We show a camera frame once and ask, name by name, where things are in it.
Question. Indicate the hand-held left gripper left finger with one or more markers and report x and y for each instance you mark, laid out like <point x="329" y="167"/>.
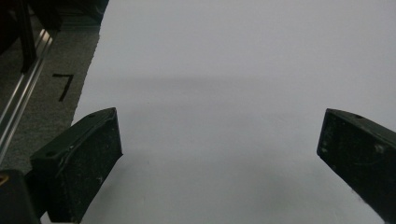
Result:
<point x="77" y="161"/>

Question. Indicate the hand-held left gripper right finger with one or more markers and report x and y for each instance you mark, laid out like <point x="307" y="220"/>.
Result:
<point x="358" y="155"/>

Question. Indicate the black metal stand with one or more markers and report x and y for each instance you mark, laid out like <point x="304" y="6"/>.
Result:
<point x="27" y="40"/>

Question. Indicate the aluminium frame rail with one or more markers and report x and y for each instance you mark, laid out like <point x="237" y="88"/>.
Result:
<point x="23" y="90"/>

